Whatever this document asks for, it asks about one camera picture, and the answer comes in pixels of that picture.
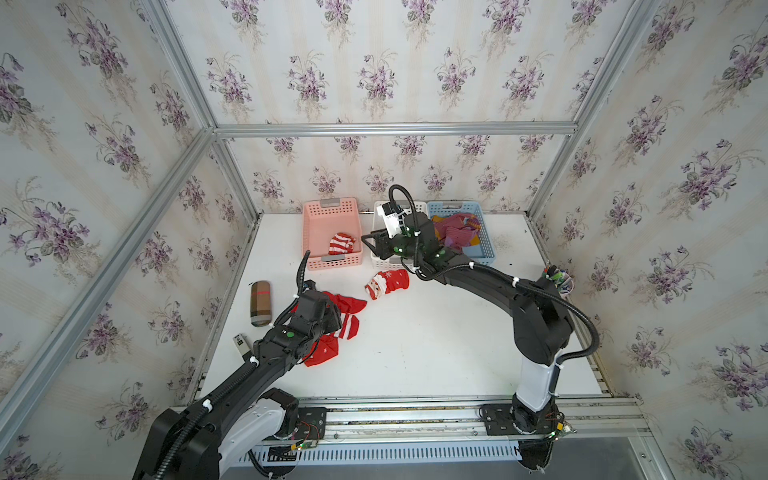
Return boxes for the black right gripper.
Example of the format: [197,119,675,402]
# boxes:
[359,224,424,263]

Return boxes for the purple striped sock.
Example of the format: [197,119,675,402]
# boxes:
[431,212,482,252]

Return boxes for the red santa christmas sock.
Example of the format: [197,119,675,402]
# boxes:
[364,269,410,300]

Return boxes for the red white striped sock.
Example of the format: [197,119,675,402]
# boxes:
[328,232,357,256]

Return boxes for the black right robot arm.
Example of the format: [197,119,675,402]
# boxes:
[361,184,600,435]

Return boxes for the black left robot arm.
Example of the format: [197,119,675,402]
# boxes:
[133,259,342,479]

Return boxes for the white plastic basket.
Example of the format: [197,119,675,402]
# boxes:
[370,200,428,271]

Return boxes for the blue plastic basket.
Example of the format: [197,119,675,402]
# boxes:
[427,201,495,265]

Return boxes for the pink plastic basket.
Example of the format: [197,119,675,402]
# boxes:
[302,197,363,270]

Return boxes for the plain red sock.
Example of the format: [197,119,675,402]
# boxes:
[326,292,367,340]

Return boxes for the brown plaid glasses case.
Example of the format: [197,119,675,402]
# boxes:
[250,280,273,327]

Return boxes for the grey black stapler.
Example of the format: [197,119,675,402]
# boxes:
[233,334,251,356]

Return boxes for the pink pen cup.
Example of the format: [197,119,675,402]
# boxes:
[543,265,574,298]

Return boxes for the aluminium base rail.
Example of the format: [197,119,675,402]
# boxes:
[152,395,652,448]

